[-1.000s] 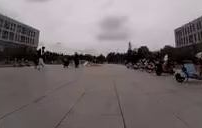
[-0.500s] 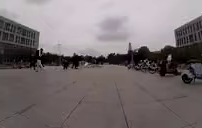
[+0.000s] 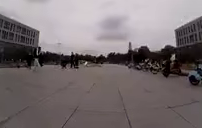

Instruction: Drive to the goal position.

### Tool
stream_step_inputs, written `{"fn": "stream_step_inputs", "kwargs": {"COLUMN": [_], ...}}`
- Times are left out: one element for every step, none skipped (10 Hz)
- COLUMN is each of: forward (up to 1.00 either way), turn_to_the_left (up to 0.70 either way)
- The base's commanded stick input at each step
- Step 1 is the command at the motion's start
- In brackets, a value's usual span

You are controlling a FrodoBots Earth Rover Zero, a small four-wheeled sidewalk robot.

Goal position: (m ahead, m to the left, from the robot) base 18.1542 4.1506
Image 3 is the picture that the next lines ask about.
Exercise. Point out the row of trees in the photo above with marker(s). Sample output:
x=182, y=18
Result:
x=115, y=57

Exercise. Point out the tall tower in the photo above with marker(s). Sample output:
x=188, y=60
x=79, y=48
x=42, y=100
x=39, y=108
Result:
x=130, y=47

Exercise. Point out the grey paved plaza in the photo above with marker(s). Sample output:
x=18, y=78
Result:
x=102, y=100

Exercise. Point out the grey building with window grid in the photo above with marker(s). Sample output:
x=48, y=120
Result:
x=195, y=33

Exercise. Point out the long grey building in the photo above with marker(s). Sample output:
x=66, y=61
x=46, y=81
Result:
x=12, y=36

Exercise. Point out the row of parked scooters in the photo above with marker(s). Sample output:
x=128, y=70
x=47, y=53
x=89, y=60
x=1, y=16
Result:
x=155, y=67

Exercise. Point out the group of people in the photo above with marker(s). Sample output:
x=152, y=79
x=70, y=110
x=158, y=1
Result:
x=72, y=60
x=29, y=60

